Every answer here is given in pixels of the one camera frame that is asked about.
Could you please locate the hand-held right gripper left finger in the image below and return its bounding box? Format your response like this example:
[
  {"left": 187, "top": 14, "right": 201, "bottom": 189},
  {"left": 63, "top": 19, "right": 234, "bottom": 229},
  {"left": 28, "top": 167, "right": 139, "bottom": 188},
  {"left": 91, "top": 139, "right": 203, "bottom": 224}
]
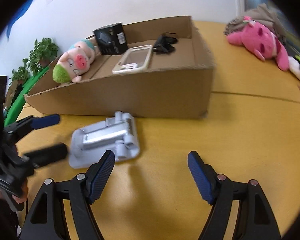
[{"left": 19, "top": 149, "right": 115, "bottom": 240}]

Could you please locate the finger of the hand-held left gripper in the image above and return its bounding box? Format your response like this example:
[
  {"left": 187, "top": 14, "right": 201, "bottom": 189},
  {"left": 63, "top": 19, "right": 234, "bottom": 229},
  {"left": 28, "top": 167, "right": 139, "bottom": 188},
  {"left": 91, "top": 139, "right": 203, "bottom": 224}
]
[
  {"left": 4, "top": 114, "right": 60, "bottom": 143},
  {"left": 24, "top": 144, "right": 68, "bottom": 168}
]

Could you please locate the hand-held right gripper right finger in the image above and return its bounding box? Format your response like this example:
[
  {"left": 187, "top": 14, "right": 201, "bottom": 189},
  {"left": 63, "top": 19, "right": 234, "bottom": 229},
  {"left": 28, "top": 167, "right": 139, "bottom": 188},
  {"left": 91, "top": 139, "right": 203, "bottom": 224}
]
[{"left": 187, "top": 151, "right": 282, "bottom": 240}]

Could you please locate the silver phone stand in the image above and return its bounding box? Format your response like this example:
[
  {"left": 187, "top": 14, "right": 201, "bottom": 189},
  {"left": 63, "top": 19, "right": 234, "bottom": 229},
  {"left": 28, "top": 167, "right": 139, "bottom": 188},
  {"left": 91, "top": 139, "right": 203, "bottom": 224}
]
[{"left": 69, "top": 111, "right": 140, "bottom": 169}]

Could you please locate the pig plush toy green hair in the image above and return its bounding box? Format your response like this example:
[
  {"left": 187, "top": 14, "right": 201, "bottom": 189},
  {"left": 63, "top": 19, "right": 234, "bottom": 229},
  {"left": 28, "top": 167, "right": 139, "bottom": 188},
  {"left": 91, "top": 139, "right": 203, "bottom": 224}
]
[{"left": 52, "top": 36, "right": 100, "bottom": 83}]

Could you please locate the brown cardboard box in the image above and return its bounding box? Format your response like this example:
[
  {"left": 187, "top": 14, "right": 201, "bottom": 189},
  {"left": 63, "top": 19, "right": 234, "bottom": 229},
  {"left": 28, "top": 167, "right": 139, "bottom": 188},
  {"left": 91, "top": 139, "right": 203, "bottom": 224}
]
[{"left": 24, "top": 15, "right": 217, "bottom": 120}]

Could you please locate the clear beige phone case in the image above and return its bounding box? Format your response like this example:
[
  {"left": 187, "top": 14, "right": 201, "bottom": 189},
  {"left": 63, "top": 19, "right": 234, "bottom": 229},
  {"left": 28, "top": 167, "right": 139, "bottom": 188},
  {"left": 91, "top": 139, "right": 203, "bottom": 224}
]
[{"left": 112, "top": 45, "right": 153, "bottom": 75}]

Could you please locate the black product box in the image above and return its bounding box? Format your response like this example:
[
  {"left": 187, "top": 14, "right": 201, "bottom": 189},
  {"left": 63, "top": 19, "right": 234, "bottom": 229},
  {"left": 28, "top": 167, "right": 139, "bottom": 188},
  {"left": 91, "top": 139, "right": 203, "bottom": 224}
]
[{"left": 92, "top": 22, "right": 129, "bottom": 55}]

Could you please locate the black clip object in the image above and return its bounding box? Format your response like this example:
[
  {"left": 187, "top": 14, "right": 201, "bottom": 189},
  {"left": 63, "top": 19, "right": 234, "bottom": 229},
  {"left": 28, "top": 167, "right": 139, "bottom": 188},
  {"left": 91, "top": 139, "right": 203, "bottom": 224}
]
[{"left": 152, "top": 32, "right": 178, "bottom": 54}]

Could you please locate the person's left hand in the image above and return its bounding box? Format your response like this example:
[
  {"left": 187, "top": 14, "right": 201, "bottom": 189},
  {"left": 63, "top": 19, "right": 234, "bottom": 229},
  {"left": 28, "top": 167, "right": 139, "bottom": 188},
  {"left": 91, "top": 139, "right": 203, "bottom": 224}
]
[{"left": 14, "top": 192, "right": 28, "bottom": 204}]

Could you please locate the small open cardboard box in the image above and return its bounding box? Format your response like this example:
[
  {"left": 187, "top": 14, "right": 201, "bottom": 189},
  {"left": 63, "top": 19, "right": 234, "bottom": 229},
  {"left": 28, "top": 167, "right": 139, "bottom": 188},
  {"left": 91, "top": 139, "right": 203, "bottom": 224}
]
[{"left": 4, "top": 81, "right": 19, "bottom": 108}]

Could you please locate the small potted green plant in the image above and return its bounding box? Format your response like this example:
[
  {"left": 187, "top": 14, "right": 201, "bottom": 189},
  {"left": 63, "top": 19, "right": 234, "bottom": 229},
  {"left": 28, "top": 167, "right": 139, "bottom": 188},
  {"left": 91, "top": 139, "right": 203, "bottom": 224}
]
[{"left": 9, "top": 59, "right": 30, "bottom": 88}]

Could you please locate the large potted green plant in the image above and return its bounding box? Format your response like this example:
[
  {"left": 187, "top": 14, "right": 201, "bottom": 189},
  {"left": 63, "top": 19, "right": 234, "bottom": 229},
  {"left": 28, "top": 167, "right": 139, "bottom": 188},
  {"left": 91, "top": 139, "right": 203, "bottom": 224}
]
[{"left": 29, "top": 38, "right": 59, "bottom": 75}]

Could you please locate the white black plush toy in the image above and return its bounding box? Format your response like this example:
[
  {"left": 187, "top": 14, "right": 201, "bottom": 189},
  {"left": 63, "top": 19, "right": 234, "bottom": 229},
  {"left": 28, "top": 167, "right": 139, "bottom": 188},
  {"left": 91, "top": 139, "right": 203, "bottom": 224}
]
[{"left": 289, "top": 52, "right": 300, "bottom": 90}]

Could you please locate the pink plush toy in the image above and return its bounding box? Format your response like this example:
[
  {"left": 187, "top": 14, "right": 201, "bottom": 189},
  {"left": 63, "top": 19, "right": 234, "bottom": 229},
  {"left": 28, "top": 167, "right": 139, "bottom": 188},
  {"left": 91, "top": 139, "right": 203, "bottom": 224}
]
[{"left": 226, "top": 16, "right": 290, "bottom": 71}]

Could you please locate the beige cloth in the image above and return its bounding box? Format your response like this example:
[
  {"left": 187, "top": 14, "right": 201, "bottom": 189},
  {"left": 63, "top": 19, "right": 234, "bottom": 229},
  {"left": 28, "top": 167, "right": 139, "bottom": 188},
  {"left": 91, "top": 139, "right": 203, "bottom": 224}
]
[{"left": 224, "top": 4, "right": 290, "bottom": 45}]

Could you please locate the blue ribbon wall decal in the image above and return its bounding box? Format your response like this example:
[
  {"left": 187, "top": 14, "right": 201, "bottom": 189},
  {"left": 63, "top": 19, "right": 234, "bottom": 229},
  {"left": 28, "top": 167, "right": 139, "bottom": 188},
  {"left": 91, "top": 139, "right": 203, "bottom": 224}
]
[{"left": 6, "top": 0, "right": 37, "bottom": 40}]

